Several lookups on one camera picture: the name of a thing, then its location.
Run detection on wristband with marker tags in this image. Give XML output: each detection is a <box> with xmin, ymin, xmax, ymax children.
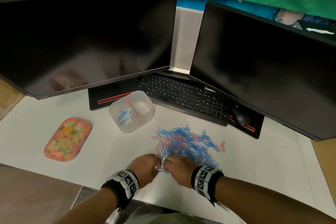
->
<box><xmin>191</xmin><ymin>165</ymin><xmax>224</xmax><ymax>207</ymax></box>
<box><xmin>101</xmin><ymin>169</ymin><xmax>140</xmax><ymax>210</ymax></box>

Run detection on left wristband with marker tags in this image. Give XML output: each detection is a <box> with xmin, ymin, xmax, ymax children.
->
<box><xmin>101</xmin><ymin>169</ymin><xmax>140</xmax><ymax>210</ymax></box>

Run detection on translucent plastic divided container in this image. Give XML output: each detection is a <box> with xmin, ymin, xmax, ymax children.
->
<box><xmin>109</xmin><ymin>90</ymin><xmax>154</xmax><ymax>134</ymax></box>

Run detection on blue partition panel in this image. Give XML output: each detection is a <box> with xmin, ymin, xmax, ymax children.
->
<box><xmin>176</xmin><ymin>0</ymin><xmax>279</xmax><ymax>20</ymax></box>

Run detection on black red-trimmed desk mat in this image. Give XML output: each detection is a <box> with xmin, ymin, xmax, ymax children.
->
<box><xmin>88</xmin><ymin>77</ymin><xmax>142</xmax><ymax>111</ymax></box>

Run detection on black computer monitor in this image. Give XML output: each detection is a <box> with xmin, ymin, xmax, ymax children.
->
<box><xmin>189</xmin><ymin>2</ymin><xmax>336</xmax><ymax>142</ymax></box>
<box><xmin>0</xmin><ymin>0</ymin><xmax>179</xmax><ymax>100</ymax></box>

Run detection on floral orange tin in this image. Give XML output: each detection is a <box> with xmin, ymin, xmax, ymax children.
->
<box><xmin>44</xmin><ymin>117</ymin><xmax>92</xmax><ymax>162</ymax></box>

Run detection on black keyboard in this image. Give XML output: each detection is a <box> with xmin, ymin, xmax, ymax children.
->
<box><xmin>137</xmin><ymin>73</ymin><xmax>229</xmax><ymax>127</ymax></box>

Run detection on person's left hand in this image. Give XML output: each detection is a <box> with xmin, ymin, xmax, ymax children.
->
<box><xmin>126</xmin><ymin>153</ymin><xmax>162</xmax><ymax>189</ymax></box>

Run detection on black equipment white labels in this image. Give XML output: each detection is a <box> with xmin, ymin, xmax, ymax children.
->
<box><xmin>291</xmin><ymin>20</ymin><xmax>336</xmax><ymax>41</ymax></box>

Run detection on right wristband with marker tags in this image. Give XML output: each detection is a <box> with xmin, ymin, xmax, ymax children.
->
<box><xmin>191</xmin><ymin>165</ymin><xmax>224</xmax><ymax>207</ymax></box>

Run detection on black computer mouse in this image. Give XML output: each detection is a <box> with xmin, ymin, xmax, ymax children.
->
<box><xmin>231</xmin><ymin>105</ymin><xmax>251</xmax><ymax>126</ymax></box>

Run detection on person's left forearm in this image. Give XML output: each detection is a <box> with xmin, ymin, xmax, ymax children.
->
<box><xmin>52</xmin><ymin>187</ymin><xmax>119</xmax><ymax>224</ymax></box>

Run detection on pile of blue pink paperclips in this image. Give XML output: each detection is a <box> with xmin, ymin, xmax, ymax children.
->
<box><xmin>150</xmin><ymin>124</ymin><xmax>226</xmax><ymax>173</ymax></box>

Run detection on person's right hand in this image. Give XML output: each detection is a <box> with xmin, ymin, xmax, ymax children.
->
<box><xmin>163</xmin><ymin>155</ymin><xmax>199</xmax><ymax>189</ymax></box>

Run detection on heap of sorted blue paperclips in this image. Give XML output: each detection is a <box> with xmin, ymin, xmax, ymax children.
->
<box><xmin>117</xmin><ymin>107</ymin><xmax>136</xmax><ymax>126</ymax></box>

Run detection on person's right forearm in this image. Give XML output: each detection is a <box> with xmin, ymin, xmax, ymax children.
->
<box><xmin>214</xmin><ymin>176</ymin><xmax>336</xmax><ymax>224</ymax></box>

